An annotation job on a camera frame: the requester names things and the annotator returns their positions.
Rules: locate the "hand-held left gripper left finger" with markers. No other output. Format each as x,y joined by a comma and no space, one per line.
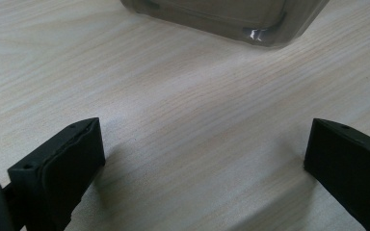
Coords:
61,179

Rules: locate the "transparent plastic storage box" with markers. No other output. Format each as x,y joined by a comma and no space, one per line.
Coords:
224,19

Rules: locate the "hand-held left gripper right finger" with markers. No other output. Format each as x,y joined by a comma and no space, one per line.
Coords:
350,170

